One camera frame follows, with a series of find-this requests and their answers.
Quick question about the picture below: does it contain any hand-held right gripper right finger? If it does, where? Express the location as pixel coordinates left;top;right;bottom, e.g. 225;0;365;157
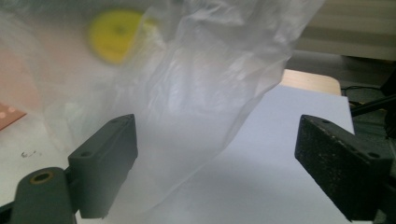
294;114;394;222

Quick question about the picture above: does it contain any clear plastic bag yellow face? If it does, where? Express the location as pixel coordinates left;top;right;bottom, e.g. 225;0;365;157
0;0;327;224

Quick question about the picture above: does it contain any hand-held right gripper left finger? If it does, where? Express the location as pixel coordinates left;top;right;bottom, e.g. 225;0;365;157
67;113;139;219

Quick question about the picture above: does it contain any black floor cable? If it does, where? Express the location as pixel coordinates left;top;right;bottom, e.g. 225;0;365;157
340;83;389;95

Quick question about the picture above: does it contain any black stand leg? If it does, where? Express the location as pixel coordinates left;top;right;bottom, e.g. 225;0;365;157
350;93;396;119

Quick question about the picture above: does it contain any pink perforated plastic basket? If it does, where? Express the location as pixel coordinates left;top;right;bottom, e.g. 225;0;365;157
0;102;28;132

